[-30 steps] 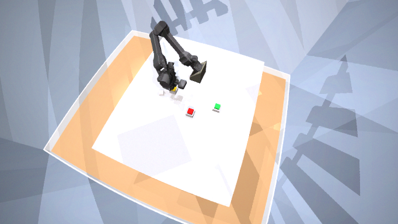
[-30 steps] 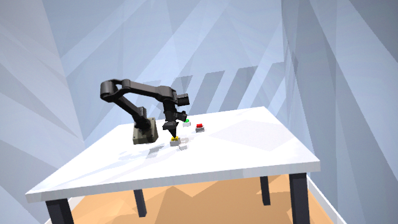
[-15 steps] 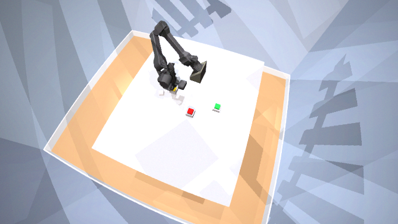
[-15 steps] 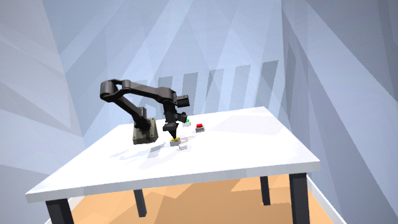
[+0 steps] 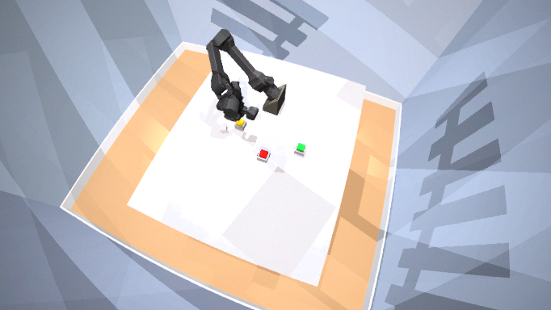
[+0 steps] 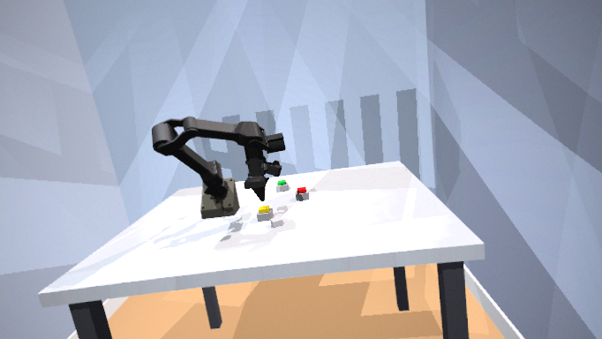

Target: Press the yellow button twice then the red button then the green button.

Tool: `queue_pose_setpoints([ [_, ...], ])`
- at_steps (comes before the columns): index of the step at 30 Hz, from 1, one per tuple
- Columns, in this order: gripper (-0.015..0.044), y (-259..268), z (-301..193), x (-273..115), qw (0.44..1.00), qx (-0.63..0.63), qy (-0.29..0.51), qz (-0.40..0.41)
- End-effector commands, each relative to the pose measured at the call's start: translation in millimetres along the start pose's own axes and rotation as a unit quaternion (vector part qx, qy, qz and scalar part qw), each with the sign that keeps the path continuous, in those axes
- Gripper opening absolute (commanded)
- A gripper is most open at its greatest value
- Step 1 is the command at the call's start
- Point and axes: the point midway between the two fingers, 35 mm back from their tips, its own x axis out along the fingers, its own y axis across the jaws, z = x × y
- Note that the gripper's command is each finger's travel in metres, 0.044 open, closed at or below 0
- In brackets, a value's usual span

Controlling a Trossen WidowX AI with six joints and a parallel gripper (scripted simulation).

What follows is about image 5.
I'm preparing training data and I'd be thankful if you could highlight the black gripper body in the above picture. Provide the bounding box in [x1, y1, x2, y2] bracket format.
[217, 96, 259, 120]

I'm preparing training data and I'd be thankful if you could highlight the red button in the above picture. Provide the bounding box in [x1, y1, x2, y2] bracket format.
[257, 149, 271, 163]

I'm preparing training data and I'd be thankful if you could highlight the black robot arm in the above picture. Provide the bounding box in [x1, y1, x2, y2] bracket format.
[206, 29, 282, 122]

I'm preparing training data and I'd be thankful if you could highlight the green button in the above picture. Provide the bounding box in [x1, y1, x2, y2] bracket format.
[294, 142, 307, 156]

